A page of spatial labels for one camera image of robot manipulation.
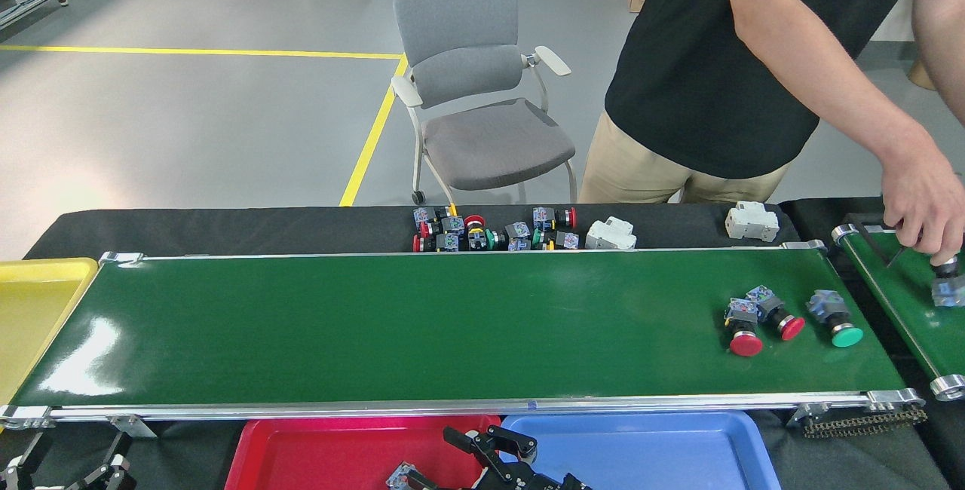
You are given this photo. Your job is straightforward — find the black drive chain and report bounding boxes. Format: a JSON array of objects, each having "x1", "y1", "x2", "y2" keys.
[{"x1": 803, "y1": 407, "x2": 930, "y2": 439}]

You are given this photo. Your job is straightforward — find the black guide frame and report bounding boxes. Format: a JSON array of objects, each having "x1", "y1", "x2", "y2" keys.
[{"x1": 842, "y1": 211, "x2": 917, "y2": 270}]

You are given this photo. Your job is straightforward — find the person's right hand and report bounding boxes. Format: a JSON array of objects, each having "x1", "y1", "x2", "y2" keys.
[{"x1": 881, "y1": 143, "x2": 965, "y2": 268}]

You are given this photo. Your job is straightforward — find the blue plastic tray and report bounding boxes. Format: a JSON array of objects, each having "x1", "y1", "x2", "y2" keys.
[{"x1": 499, "y1": 411, "x2": 762, "y2": 490}]

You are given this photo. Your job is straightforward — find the red plastic tray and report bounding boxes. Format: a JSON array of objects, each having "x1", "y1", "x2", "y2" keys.
[{"x1": 225, "y1": 415, "x2": 502, "y2": 490}]

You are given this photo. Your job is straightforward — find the yellow plastic tray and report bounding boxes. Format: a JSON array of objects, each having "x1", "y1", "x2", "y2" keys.
[{"x1": 0, "y1": 258, "x2": 100, "y2": 430}]

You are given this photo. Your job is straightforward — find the person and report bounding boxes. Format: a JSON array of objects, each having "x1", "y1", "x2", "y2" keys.
[{"x1": 577, "y1": 0, "x2": 965, "y2": 204}]

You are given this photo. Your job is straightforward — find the white circuit breaker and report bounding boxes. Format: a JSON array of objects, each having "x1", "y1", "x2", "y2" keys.
[
  {"x1": 725, "y1": 201, "x2": 780, "y2": 243},
  {"x1": 585, "y1": 216, "x2": 637, "y2": 251}
]

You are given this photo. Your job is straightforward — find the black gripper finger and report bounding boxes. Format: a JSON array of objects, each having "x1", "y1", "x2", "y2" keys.
[
  {"x1": 0, "y1": 432, "x2": 47, "y2": 490},
  {"x1": 66, "y1": 430, "x2": 136, "y2": 490}
]

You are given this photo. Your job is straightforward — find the grey office chair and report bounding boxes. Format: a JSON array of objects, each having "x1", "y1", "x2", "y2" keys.
[{"x1": 391, "y1": 0, "x2": 580, "y2": 208}]

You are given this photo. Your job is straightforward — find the green conveyor belt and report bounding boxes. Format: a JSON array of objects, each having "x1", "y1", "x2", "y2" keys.
[
  {"x1": 832, "y1": 223, "x2": 965, "y2": 402},
  {"x1": 0, "y1": 240, "x2": 927, "y2": 430}
]

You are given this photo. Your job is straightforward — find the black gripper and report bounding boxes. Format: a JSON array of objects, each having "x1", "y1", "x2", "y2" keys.
[{"x1": 407, "y1": 424, "x2": 593, "y2": 490}]

